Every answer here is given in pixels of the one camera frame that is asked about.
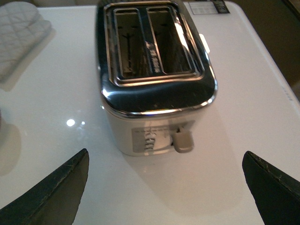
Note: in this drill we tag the white chrome-top toaster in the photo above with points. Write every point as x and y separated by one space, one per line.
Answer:
155 74

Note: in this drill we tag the white label sticker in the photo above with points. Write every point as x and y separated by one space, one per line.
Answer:
208 7

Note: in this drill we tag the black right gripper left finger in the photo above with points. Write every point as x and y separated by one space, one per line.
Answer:
54 200

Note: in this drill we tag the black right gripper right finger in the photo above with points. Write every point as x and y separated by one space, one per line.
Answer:
276 194

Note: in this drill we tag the grey quilted oven mitt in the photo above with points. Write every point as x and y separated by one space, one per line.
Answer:
22 27

